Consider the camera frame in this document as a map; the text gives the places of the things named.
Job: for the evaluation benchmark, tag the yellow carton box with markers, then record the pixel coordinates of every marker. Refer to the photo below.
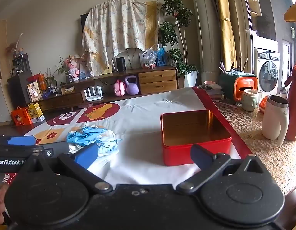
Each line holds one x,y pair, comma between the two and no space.
35,112

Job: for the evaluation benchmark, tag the white scallop shaped ornament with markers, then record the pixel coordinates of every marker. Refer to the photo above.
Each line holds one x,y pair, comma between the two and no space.
132,57

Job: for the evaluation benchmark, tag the red tin box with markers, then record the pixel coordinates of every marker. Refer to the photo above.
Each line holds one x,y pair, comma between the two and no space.
176,153

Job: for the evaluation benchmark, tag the wooden television cabinet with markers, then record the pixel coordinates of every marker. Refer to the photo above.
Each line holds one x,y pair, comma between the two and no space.
66,99

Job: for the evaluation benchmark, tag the purple kettlebell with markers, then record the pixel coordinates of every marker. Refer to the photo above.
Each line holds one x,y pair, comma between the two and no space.
132,88

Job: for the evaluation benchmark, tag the white standing air conditioner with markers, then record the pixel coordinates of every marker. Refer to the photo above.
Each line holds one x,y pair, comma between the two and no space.
205,40

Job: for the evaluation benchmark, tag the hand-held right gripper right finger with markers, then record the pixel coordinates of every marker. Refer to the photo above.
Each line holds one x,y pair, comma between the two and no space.
200,155

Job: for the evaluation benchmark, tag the floral cream sheet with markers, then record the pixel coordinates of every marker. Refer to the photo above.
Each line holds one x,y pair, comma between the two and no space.
114,28

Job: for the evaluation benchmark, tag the black speaker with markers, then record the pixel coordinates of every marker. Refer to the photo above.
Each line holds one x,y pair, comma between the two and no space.
120,64

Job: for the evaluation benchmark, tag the black cabinet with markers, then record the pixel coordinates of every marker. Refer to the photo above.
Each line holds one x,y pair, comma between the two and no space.
17,88

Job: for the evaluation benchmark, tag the red gift bag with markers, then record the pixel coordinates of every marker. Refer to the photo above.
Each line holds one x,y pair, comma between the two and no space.
21,117

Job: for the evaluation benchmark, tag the yellow curtain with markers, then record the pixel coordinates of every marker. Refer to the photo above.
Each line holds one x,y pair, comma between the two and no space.
225,28

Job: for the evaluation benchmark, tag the orange packet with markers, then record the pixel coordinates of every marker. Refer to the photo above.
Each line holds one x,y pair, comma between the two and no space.
263,105

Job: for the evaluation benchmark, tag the pink small backpack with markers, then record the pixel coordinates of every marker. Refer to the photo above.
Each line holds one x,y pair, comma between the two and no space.
119,88

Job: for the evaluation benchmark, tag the light blue cloth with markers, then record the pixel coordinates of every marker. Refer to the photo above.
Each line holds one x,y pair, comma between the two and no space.
88,134

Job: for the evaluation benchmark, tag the black coffee machine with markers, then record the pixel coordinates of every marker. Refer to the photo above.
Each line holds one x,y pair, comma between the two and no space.
21,63

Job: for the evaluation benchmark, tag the yellow giraffe plush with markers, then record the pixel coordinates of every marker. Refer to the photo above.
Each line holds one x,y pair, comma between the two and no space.
292,13

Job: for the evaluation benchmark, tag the pale green mug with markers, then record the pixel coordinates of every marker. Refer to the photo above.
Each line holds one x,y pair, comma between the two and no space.
249,101

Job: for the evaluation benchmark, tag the tall potted plant white pot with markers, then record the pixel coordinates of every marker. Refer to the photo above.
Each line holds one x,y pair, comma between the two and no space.
171,7

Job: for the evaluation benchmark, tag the red water bottle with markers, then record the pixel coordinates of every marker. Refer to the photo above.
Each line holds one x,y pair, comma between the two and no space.
295,105

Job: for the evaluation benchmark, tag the white router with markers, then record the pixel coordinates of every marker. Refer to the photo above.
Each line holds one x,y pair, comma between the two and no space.
93,97

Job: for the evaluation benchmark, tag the short wooden brush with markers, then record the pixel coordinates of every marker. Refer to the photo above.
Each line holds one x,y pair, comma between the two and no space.
245,64

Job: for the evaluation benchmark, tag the pink plush doll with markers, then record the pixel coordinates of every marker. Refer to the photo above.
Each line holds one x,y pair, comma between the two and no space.
72,67

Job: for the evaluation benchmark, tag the dried flower vase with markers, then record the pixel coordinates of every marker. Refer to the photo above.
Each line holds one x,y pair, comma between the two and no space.
15,49

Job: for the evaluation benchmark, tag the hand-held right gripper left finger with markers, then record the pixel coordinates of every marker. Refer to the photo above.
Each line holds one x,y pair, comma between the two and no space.
85,154

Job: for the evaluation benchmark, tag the small potted plant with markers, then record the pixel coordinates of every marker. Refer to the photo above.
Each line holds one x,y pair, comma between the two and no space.
67,76

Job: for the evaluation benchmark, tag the long wooden brush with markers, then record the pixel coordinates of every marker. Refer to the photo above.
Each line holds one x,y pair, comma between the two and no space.
240,61

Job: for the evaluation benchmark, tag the white blue printed garment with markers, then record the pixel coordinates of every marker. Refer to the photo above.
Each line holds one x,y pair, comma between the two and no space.
107,148

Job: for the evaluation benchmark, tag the clear plastic bag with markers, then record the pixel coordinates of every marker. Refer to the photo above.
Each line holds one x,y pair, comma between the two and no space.
149,57

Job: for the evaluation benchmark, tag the stack of books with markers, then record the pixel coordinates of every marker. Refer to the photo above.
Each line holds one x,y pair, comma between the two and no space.
211,92

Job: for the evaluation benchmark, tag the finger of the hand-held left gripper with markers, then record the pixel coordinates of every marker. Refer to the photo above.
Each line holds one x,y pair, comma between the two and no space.
57,146
21,140

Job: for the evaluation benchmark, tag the black television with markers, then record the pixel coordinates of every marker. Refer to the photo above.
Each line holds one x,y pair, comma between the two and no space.
83,20

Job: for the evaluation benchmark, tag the green orange storage box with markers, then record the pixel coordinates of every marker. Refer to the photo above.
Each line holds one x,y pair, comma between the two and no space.
225,86

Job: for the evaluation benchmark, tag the pink bowl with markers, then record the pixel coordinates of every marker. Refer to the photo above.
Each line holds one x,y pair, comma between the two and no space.
210,83

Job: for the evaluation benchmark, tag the white washing machine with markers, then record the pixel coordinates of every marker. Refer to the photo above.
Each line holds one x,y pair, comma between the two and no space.
267,74

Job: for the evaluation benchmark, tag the white red printed tablecloth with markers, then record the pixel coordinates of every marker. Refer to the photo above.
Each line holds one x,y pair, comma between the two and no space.
138,129

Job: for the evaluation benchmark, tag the white yellow snack box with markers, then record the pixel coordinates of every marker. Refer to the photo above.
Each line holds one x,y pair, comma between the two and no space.
34,91

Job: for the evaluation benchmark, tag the orange red box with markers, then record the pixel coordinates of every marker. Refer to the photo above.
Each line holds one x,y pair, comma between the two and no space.
39,80

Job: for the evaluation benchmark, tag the wooden drawer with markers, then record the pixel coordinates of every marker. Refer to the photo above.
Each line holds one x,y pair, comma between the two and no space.
157,75
158,87

